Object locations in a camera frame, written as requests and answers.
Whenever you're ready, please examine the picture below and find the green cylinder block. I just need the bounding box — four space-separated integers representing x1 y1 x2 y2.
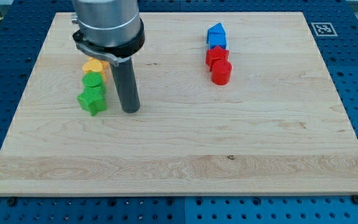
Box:
82 72 106 94

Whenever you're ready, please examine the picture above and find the green star block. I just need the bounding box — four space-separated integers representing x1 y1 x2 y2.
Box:
77 86 107 116

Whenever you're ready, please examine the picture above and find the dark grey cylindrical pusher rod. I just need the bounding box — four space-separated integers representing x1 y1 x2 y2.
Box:
111 57 140 113

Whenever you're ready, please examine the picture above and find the red cylinder block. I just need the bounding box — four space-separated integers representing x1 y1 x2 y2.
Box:
211 60 232 85

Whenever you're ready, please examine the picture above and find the red star block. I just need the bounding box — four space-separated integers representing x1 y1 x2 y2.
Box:
205 45 229 72

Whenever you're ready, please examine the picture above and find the yellow block behind heart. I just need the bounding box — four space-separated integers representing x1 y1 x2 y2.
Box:
88 57 109 69

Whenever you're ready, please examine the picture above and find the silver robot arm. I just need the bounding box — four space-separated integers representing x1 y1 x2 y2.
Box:
71 0 145 113

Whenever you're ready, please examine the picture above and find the blue triangular block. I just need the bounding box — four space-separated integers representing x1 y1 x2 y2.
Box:
206 22 226 44

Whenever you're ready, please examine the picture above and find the blue cube block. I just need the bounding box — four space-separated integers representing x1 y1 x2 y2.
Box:
208 34 227 49

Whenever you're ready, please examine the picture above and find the black clamp ring mount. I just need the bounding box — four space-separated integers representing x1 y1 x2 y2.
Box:
72 20 145 67

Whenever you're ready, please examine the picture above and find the fiducial marker tag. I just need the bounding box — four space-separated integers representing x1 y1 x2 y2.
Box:
311 22 337 37

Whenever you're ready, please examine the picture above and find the wooden board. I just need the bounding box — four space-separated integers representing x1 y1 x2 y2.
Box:
0 12 358 197

